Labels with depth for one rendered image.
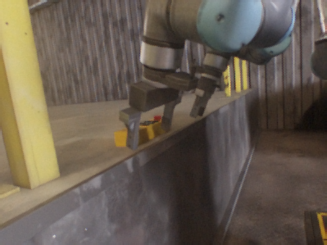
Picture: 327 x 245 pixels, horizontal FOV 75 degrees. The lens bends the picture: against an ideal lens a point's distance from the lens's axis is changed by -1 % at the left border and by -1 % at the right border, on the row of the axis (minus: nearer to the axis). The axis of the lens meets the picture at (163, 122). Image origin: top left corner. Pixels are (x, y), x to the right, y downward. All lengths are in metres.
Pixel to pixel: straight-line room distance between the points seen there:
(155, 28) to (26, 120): 0.29
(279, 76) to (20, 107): 3.80
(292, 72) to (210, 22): 3.69
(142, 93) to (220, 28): 0.20
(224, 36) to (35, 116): 0.36
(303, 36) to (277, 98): 0.98
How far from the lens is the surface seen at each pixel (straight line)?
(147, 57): 0.45
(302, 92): 4.02
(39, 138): 0.48
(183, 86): 0.43
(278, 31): 0.47
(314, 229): 1.00
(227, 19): 0.33
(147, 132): 0.68
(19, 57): 0.48
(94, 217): 0.49
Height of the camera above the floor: 0.87
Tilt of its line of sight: 9 degrees down
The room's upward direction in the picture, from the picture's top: 6 degrees counter-clockwise
